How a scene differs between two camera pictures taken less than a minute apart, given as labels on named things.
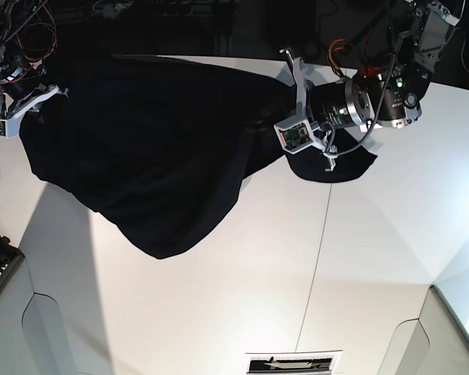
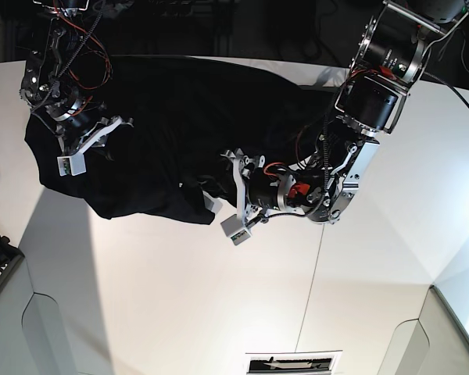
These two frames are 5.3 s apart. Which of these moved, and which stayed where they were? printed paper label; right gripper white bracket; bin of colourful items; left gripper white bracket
Moved: right gripper white bracket; left gripper white bracket
Stayed: printed paper label; bin of colourful items
